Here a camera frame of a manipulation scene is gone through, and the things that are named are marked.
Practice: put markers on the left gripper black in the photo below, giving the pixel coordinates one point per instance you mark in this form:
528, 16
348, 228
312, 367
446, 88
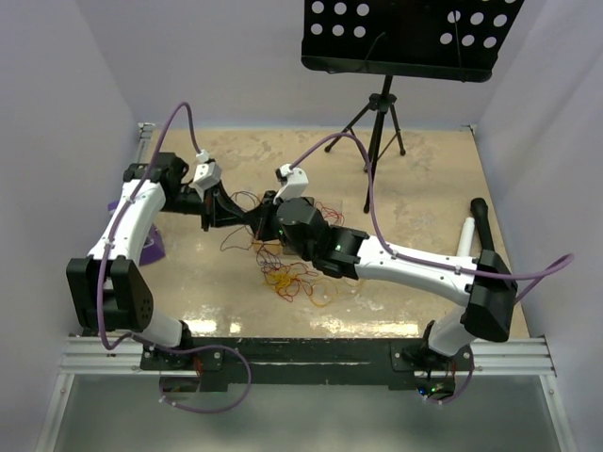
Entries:
219, 209

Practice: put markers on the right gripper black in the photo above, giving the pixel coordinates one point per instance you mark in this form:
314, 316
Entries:
260, 217

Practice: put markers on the orange transparent bin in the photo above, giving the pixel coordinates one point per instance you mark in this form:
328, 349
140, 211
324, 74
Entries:
272, 246

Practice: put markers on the clear transparent bin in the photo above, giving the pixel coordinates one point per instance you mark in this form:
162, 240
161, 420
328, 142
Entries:
332, 211

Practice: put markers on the yellow red cable ball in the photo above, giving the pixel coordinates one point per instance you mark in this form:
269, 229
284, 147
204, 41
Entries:
292, 281

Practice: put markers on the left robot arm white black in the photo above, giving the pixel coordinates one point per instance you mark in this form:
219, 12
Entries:
108, 291

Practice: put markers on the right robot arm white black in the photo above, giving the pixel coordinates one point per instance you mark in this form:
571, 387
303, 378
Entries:
482, 289

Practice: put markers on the purple metronome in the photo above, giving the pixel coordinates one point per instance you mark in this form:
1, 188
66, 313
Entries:
153, 245

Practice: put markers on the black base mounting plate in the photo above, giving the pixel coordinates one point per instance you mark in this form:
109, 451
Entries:
291, 361

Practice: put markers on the white microphone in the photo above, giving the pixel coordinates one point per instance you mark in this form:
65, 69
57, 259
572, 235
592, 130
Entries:
466, 238

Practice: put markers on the black microphone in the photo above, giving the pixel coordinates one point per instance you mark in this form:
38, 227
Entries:
480, 212

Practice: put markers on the black music stand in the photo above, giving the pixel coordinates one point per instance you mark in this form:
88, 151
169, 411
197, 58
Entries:
442, 40

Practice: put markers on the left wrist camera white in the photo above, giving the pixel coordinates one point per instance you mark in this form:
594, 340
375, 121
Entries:
206, 174

